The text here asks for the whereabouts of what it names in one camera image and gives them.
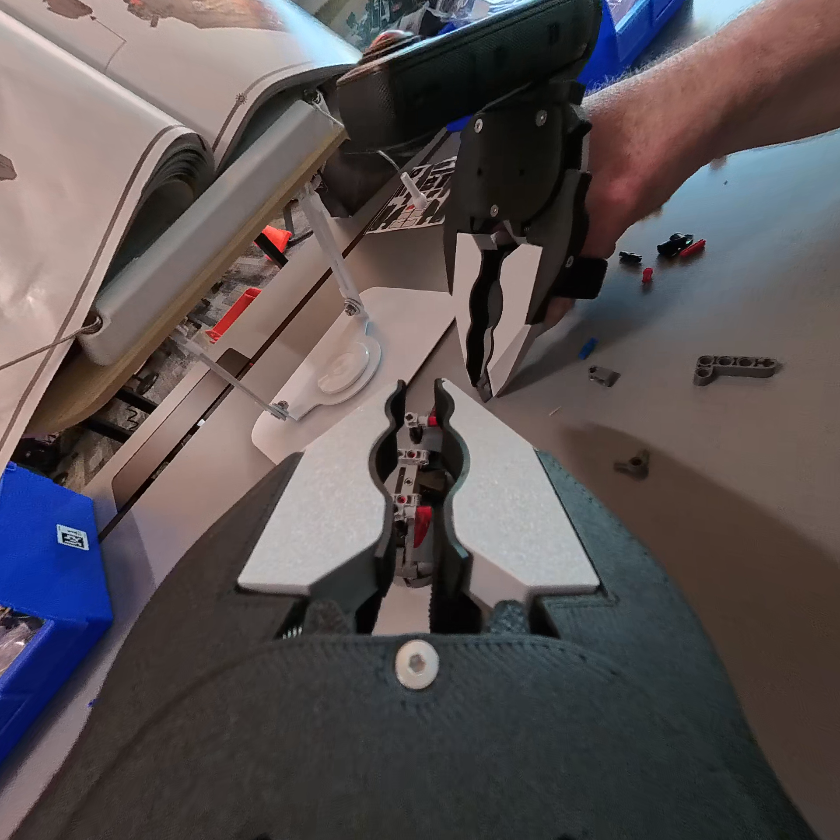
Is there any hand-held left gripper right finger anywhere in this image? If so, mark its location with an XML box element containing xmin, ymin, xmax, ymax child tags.
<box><xmin>433</xmin><ymin>377</ymin><xmax>602</xmax><ymax>616</ymax></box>

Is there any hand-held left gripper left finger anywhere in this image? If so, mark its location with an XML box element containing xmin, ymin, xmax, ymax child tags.
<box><xmin>236</xmin><ymin>379</ymin><xmax>409</xmax><ymax>616</ymax></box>

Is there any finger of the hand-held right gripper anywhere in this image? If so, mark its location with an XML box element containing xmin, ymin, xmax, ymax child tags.
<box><xmin>451</xmin><ymin>230</ymin><xmax>508</xmax><ymax>403</ymax></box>
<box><xmin>489</xmin><ymin>243</ymin><xmax>559</xmax><ymax>399</ymax></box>

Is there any grey lego subassembly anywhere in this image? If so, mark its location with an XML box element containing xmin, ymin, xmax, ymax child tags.
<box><xmin>391</xmin><ymin>409</ymin><xmax>455</xmax><ymax>589</ymax></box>

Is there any person's right forearm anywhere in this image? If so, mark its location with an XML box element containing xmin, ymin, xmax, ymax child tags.
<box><xmin>630</xmin><ymin>0</ymin><xmax>840</xmax><ymax>212</ymax></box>

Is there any lego sticker sheet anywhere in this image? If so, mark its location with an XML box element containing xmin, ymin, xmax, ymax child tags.
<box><xmin>364</xmin><ymin>154</ymin><xmax>462</xmax><ymax>233</ymax></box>

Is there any dark grey lego beam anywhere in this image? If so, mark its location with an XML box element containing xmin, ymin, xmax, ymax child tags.
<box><xmin>692</xmin><ymin>353</ymin><xmax>782</xmax><ymax>389</ymax></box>

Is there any lego instruction booklet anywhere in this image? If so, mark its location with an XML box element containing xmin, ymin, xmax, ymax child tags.
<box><xmin>0</xmin><ymin>0</ymin><xmax>363</xmax><ymax>455</ymax></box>

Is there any person's right hand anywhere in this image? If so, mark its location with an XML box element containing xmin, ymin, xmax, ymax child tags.
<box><xmin>545</xmin><ymin>88</ymin><xmax>673</xmax><ymax>327</ymax></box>

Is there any white metal book stand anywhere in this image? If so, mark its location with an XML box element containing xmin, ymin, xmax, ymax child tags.
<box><xmin>79</xmin><ymin>98</ymin><xmax>462</xmax><ymax>464</ymax></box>

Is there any dark flat sheet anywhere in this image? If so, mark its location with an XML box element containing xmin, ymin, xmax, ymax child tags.
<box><xmin>110</xmin><ymin>346</ymin><xmax>258</xmax><ymax>527</ymax></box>

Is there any orange black bag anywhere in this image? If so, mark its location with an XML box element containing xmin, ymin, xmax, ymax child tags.
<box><xmin>252</xmin><ymin>223</ymin><xmax>294</xmax><ymax>267</ymax></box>

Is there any orange plastic piece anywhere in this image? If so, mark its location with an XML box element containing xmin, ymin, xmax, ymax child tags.
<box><xmin>206</xmin><ymin>288</ymin><xmax>263</xmax><ymax>347</ymax></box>

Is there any steel cord with white end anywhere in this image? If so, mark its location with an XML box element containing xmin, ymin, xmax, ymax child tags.
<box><xmin>377</xmin><ymin>150</ymin><xmax>428</xmax><ymax>212</ymax></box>

